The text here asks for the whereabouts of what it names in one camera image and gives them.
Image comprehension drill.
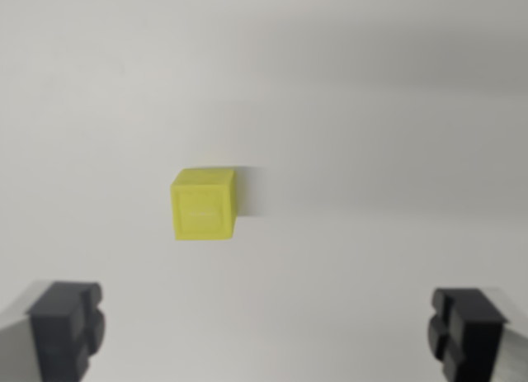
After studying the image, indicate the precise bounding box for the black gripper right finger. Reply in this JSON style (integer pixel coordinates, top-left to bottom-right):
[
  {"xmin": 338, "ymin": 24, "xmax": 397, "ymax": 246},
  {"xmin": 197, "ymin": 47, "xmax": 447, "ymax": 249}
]
[{"xmin": 427, "ymin": 285, "xmax": 528, "ymax": 382}]

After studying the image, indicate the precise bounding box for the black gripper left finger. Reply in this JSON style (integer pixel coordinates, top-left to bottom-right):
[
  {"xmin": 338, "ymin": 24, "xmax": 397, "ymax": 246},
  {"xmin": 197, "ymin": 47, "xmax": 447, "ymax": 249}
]
[{"xmin": 0, "ymin": 279, "xmax": 106, "ymax": 382}]

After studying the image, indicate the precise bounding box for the yellow translucent cube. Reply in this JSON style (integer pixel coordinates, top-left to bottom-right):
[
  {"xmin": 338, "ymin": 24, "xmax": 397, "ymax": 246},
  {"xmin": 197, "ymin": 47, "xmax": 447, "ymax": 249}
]
[{"xmin": 169, "ymin": 167, "xmax": 239, "ymax": 242}]

